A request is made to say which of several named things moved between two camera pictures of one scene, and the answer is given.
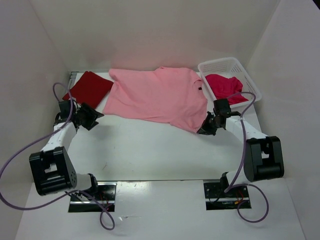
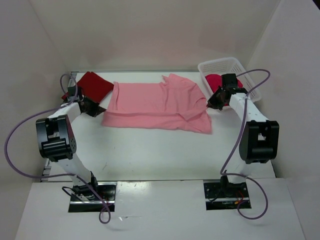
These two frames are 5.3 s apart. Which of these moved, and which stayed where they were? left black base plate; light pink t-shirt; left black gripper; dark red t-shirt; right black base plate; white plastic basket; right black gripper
Moved: left black gripper; right black gripper; light pink t-shirt
Stayed: left black base plate; right black base plate; dark red t-shirt; white plastic basket
